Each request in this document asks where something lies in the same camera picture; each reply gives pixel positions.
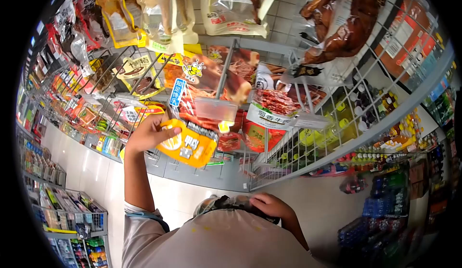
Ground person's left thumb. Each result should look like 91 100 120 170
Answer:
158 126 182 141

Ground person's right hand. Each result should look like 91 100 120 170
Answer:
249 192 291 226

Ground stack of bottled drink packs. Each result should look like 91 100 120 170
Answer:
337 152 453 268

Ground yellow snack packet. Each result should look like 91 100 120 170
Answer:
156 118 219 169

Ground full shop shelf with hooks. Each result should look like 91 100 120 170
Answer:
22 0 398 193

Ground clear plastic packet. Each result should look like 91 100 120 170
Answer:
193 195 281 226

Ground full shop drinks shelf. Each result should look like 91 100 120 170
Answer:
253 0 461 193

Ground person's left hand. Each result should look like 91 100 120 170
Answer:
124 114 183 157

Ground full shop shelf wire baskets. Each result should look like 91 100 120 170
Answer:
16 124 113 268

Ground person's right fingers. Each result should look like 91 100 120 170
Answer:
249 192 276 212

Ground person's body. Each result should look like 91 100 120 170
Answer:
122 200 325 268

